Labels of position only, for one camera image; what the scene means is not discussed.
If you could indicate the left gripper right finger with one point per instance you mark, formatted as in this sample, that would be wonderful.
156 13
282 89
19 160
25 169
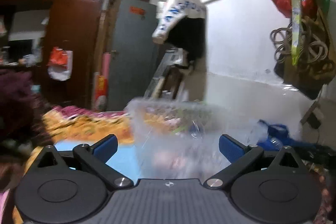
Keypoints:
242 158

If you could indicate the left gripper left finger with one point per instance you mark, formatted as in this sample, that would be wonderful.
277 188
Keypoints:
94 158

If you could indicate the blue plastic bag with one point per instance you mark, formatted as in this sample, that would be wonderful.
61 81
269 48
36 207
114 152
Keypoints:
277 137

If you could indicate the floral orange bed sheet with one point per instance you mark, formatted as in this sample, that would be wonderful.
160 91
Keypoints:
77 124

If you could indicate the clear plastic basket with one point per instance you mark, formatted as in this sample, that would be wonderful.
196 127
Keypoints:
175 140

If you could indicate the red poster roll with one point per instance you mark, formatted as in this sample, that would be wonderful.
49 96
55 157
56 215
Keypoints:
101 84

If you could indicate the maroon clothes pile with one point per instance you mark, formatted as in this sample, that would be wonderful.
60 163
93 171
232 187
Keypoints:
21 118

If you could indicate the orange white plastic bag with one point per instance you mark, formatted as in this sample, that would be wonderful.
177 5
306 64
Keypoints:
60 64

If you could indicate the brown hanging bag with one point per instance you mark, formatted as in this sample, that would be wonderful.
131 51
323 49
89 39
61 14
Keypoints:
313 65

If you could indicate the black hanging garment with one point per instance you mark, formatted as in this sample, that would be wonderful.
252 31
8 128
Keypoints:
189 34

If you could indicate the grey metal door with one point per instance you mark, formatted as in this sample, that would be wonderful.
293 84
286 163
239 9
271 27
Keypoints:
134 55

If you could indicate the dark red wooden wardrobe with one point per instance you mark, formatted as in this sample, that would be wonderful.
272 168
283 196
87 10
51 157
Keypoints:
73 26

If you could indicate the white cloth with blue letters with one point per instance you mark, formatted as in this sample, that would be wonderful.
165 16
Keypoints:
173 12

